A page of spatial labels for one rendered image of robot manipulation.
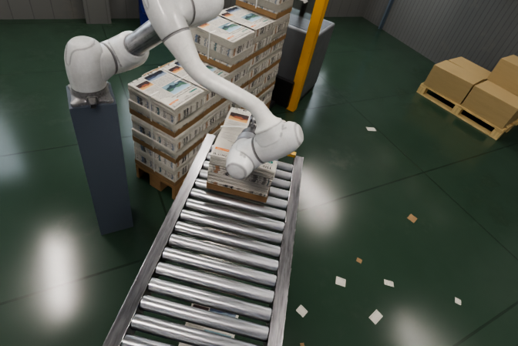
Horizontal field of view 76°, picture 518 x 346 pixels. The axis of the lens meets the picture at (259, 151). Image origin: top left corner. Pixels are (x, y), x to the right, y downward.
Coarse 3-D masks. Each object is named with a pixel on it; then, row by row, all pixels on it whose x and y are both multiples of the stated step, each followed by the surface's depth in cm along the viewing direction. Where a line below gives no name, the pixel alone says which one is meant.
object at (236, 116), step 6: (234, 108) 166; (228, 114) 161; (234, 114) 162; (240, 114) 162; (246, 114) 163; (228, 120) 157; (234, 120) 158; (240, 120) 159; (246, 120) 159; (282, 120) 166; (246, 126) 156
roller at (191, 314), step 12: (144, 300) 113; (156, 300) 114; (156, 312) 112; (168, 312) 112; (180, 312) 112; (192, 312) 113; (204, 312) 114; (204, 324) 112; (216, 324) 112; (228, 324) 112; (240, 324) 112; (252, 324) 113; (252, 336) 112; (264, 336) 112
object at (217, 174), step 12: (216, 144) 143; (228, 144) 144; (216, 156) 138; (216, 168) 144; (264, 168) 138; (276, 168) 141; (216, 180) 150; (228, 180) 148; (240, 180) 147; (252, 180) 145; (264, 180) 144; (252, 192) 150; (264, 192) 149
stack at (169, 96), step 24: (168, 72) 218; (216, 72) 228; (240, 72) 247; (144, 96) 199; (168, 96) 198; (192, 96) 203; (216, 96) 229; (168, 120) 200; (216, 120) 246; (168, 144) 213; (192, 144) 230; (168, 168) 227
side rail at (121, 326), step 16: (208, 144) 177; (192, 176) 158; (176, 208) 143; (160, 240) 131; (160, 256) 126; (144, 272) 120; (144, 288) 116; (128, 304) 111; (128, 320) 108; (112, 336) 103
